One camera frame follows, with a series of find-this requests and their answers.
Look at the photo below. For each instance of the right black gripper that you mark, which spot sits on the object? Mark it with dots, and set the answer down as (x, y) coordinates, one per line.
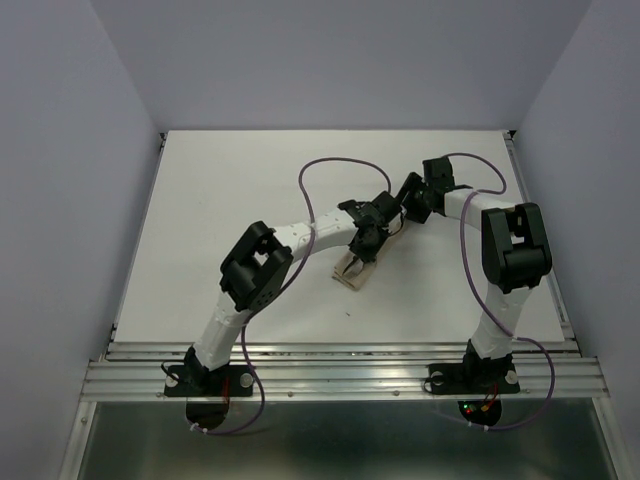
(413, 183)

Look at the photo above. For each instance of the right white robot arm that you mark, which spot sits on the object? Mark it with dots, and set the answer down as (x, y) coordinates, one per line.
(515, 252)

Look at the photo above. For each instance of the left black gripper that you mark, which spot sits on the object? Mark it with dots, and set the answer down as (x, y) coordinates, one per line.
(368, 255)

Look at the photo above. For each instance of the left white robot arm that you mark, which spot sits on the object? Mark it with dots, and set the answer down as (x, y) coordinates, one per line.
(255, 270)

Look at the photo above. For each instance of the beige cloth napkin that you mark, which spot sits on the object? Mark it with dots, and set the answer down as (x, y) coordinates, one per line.
(357, 283)

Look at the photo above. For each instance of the aluminium front rail frame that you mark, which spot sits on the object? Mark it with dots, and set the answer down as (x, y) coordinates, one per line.
(131, 372)

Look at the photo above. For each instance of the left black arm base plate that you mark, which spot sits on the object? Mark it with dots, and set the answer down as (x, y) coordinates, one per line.
(229, 381)

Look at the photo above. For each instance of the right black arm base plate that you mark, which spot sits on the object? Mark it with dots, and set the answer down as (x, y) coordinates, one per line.
(447, 379)

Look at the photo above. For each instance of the steel fork black handle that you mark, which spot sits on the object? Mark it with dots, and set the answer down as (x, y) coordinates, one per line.
(353, 268)

